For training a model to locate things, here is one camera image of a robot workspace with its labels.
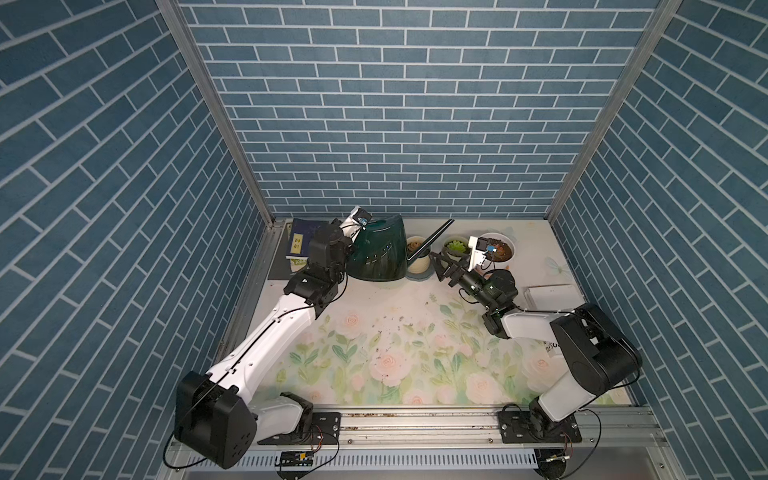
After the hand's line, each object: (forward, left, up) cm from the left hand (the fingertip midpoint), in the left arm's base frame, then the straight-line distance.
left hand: (342, 218), depth 75 cm
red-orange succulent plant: (+9, -49, -22) cm, 55 cm away
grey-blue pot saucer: (+2, -22, -29) cm, 37 cm away
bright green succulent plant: (+10, -34, -22) cm, 42 cm away
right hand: (-4, -25, -9) cm, 27 cm away
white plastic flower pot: (+4, -46, -23) cm, 51 cm away
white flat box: (-5, -66, -30) cm, 72 cm away
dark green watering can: (-6, -9, -6) cm, 13 cm away
